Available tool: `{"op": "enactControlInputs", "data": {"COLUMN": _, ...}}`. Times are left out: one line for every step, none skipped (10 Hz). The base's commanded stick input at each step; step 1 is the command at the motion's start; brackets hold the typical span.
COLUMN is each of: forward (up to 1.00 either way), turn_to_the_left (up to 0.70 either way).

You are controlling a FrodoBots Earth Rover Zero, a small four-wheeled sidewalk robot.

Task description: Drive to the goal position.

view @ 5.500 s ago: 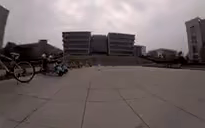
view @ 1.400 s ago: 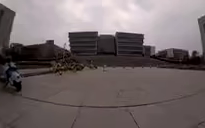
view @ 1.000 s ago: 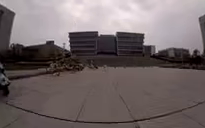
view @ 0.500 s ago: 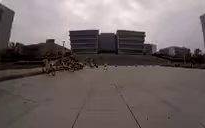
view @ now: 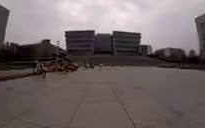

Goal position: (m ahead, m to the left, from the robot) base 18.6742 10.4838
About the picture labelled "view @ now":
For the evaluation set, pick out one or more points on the person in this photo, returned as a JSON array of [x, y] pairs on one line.
[[101, 66]]

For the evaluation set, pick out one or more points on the wide grey multistorey building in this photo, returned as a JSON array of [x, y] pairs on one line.
[[103, 42]]

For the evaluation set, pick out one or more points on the grey paved plaza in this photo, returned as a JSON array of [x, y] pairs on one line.
[[123, 96]]

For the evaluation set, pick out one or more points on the row of parked bicycles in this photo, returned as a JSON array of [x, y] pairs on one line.
[[55, 66]]

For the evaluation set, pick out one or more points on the low dark building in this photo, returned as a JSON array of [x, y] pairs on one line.
[[36, 50]]

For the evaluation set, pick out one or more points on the low pale building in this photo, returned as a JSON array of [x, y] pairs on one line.
[[170, 53]]

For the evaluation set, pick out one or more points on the row of dark trees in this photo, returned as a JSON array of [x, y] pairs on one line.
[[196, 60]]

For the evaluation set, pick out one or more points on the low dark kerb wall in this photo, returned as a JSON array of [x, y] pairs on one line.
[[6, 75]]

